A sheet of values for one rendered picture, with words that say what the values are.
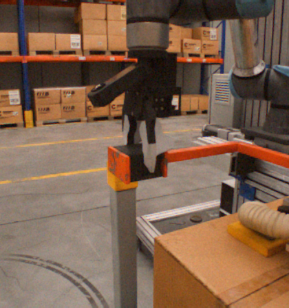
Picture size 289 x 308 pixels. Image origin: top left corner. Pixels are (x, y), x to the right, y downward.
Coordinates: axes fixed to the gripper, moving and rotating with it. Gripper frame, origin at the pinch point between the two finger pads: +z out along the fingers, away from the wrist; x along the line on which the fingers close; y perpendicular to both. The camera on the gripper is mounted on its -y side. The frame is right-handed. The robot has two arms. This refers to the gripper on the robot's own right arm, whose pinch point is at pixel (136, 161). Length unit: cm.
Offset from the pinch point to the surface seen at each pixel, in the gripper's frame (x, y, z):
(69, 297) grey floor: 95, 4, 108
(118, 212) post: 21.5, 5.1, 21.0
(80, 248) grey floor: 141, 24, 108
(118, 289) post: 22, 5, 48
